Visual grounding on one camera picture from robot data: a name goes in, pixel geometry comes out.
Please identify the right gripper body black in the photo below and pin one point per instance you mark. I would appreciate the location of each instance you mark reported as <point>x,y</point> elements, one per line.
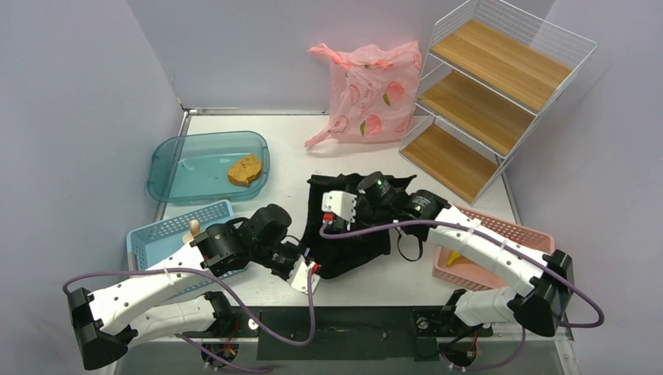
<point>367,217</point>

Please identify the pink perforated plastic basket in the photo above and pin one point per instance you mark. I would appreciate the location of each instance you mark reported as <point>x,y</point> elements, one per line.
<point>473,277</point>

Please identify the black fabric grocery bag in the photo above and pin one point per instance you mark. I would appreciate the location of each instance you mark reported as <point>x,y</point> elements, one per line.
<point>339,256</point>

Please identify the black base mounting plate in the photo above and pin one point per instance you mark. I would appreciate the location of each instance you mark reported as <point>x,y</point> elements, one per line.
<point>423,333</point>

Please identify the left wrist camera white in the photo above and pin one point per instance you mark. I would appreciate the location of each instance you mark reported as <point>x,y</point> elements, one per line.
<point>304,277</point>

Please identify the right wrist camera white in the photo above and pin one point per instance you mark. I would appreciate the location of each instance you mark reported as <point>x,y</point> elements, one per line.
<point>341,204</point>

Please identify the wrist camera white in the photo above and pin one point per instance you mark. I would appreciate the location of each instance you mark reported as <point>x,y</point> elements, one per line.
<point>304,277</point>
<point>341,204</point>

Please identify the pink plastic grocery bag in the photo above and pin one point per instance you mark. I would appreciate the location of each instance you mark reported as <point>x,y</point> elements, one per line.
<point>372,93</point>

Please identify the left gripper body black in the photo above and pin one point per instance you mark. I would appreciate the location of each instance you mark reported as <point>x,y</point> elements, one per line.
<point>281,258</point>

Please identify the yellow banana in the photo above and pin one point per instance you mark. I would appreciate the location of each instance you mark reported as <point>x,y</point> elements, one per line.
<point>452,258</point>

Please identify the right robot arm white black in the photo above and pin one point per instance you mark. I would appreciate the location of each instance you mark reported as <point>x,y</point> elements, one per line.
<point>537,290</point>

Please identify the white wire wooden shelf rack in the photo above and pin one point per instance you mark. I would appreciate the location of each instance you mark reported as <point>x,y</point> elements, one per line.
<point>492,71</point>

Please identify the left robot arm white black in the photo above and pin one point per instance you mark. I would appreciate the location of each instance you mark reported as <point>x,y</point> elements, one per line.
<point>184,292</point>

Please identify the blue perforated plastic basket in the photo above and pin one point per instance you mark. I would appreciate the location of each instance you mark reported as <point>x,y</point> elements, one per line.
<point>148,245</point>

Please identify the brown bread slice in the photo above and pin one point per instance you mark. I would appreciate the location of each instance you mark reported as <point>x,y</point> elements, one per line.
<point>245,171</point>

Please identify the teal transparent plastic tray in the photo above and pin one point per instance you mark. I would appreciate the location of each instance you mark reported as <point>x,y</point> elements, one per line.
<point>193,169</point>

